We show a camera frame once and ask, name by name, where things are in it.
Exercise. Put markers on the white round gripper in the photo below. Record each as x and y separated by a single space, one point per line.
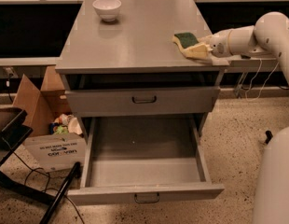
219 45

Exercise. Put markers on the green and yellow sponge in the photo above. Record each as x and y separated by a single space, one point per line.
186 43

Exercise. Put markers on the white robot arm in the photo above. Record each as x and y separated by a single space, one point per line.
270 35

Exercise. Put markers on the closed grey upper drawer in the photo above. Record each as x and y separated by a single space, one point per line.
136 102

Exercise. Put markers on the grey drawer cabinet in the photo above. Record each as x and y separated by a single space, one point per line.
136 51

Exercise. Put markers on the open grey lower drawer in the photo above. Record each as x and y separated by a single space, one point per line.
148 159

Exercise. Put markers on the black small adapter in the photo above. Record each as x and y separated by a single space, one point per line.
245 57

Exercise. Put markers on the white ceramic bowl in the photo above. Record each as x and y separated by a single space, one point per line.
107 10

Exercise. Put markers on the black floor bar right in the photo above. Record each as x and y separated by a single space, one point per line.
269 136

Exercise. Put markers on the colourful items in box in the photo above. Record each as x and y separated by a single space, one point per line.
65 124

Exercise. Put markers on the brown cardboard box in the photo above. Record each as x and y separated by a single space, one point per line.
43 105

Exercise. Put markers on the white Caravan labelled box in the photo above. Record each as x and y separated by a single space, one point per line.
55 152

